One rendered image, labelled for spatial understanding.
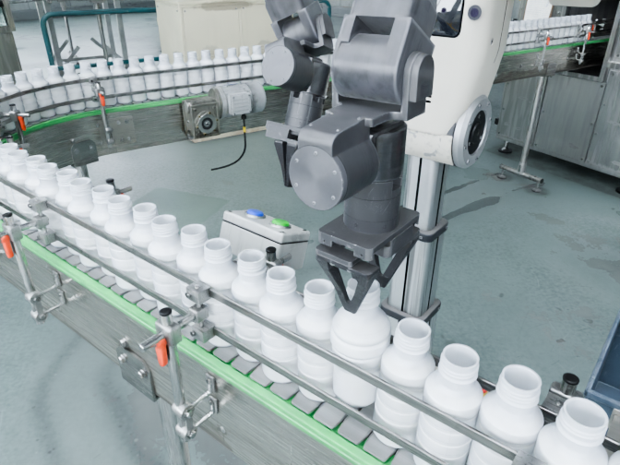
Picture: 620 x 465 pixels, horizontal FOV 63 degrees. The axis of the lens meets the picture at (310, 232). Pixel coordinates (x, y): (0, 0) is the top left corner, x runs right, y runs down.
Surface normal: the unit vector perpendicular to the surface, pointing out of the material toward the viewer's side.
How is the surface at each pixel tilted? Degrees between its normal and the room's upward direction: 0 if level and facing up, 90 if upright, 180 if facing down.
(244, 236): 70
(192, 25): 90
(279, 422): 90
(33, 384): 0
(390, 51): 61
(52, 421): 0
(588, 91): 90
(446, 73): 90
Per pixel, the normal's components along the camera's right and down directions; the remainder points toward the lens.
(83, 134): 0.75, 0.32
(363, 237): 0.00, -0.87
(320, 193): -0.61, 0.39
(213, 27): 0.55, 0.40
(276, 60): -0.51, 0.07
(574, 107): -0.83, 0.26
